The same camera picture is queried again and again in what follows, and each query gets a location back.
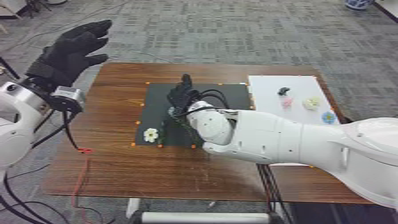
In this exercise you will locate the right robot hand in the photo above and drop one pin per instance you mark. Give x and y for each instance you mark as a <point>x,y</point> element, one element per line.
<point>181,96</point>

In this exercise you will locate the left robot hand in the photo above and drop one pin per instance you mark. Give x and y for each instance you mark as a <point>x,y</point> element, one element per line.
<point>69,56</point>

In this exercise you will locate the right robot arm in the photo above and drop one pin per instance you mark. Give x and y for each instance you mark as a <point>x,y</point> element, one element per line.
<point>296,140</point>

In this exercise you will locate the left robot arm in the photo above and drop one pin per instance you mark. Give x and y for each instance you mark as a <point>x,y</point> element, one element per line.
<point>19,113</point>

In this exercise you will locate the dark mat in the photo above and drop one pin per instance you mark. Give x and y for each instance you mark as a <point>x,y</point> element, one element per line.
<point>158,110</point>

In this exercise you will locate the green sprig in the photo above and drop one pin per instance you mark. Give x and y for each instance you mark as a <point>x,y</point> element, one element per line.
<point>190,128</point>

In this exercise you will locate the white flower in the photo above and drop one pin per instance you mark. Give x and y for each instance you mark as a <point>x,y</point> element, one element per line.
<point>152,134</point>

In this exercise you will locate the white sheet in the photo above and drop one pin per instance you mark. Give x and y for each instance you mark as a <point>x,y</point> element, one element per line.
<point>273,106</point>

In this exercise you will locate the dark flower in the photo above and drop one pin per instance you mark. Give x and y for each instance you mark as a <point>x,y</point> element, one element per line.
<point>285,90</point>

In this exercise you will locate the pink flower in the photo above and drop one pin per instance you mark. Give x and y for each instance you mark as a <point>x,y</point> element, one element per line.
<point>287,101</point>

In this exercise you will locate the pale yellow flower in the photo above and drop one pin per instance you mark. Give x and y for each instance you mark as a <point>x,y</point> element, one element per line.
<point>312,103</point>

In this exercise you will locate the blue flower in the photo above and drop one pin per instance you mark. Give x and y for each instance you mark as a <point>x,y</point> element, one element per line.
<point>330,117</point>

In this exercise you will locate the pale grey bar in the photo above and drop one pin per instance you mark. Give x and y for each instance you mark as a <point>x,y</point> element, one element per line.
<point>206,218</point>

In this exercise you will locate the blue and white vase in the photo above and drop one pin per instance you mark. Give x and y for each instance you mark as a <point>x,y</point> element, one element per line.
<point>360,3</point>

